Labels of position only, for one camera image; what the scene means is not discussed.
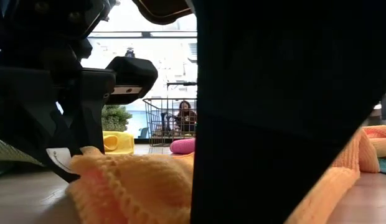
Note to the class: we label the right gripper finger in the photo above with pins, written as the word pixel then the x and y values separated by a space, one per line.
pixel 242 168

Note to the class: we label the orange microfiber towel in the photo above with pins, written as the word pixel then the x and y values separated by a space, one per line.
pixel 134 186

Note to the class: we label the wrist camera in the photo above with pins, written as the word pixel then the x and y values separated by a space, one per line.
pixel 134 73
pixel 162 9

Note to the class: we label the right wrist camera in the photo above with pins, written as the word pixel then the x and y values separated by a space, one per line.
pixel 162 9

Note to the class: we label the pink microfiber towel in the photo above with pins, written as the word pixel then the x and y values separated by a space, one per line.
pixel 183 146

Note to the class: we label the black ceiling spotlight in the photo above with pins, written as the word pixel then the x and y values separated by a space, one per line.
pixel 129 53

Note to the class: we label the yellow microfiber towel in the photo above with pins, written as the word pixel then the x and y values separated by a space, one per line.
pixel 123 141

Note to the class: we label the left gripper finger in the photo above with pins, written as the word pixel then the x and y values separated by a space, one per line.
pixel 91 127
pixel 49 130

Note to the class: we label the green artificial plant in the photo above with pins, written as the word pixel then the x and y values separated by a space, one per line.
pixel 116 118

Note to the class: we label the black aluminium table frame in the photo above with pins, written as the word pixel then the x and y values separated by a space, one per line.
pixel 140 141

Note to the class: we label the person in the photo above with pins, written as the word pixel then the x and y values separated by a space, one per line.
pixel 185 116

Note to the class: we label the light green microfiber towel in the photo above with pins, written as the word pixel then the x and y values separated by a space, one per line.
pixel 12 152

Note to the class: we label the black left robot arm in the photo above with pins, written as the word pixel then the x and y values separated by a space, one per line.
pixel 31 31

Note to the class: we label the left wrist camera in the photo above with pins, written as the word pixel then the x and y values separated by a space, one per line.
pixel 134 73

